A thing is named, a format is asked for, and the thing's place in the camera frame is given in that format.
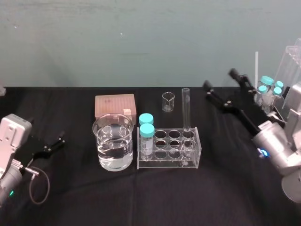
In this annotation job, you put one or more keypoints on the clear glass test tube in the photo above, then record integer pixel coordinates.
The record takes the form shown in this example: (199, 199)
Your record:
(186, 110)

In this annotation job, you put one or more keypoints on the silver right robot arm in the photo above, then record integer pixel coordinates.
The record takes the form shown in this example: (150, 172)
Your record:
(279, 146)

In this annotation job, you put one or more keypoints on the clear acrylic pipette stand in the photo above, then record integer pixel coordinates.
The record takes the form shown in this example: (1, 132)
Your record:
(288, 68)

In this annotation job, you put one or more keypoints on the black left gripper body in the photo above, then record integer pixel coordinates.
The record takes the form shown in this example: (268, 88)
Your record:
(30, 147)

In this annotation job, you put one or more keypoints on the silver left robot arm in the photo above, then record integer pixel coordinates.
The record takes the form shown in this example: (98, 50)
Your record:
(9, 141)

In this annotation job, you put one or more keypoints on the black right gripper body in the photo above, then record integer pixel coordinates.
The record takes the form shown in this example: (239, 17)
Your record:
(247, 123)

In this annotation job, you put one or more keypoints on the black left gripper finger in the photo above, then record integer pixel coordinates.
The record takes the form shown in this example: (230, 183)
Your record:
(54, 144)
(42, 155)

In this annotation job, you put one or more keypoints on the clear acrylic test tube rack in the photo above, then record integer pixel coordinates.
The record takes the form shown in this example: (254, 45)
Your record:
(174, 162)

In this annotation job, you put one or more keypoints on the small empty glass beaker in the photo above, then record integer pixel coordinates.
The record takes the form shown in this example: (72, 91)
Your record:
(168, 102)

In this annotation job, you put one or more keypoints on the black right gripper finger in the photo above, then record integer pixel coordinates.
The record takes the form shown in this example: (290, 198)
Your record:
(244, 81)
(221, 101)

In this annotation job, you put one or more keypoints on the small grey object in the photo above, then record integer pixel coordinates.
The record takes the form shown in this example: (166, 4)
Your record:
(2, 91)

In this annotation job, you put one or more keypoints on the thin white rod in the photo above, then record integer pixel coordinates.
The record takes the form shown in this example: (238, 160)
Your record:
(256, 70)

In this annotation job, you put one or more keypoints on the black table cloth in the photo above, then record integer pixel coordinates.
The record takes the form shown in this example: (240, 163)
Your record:
(164, 197)

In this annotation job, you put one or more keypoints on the glass vial with teal cap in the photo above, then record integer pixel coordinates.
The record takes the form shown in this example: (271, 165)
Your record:
(277, 91)
(145, 118)
(267, 80)
(147, 139)
(263, 90)
(279, 84)

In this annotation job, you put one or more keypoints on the pink pipette tip box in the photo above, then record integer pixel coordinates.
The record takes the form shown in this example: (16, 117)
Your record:
(113, 103)

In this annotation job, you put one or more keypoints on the large glass beaker with water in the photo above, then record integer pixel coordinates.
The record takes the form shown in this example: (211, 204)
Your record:
(113, 143)

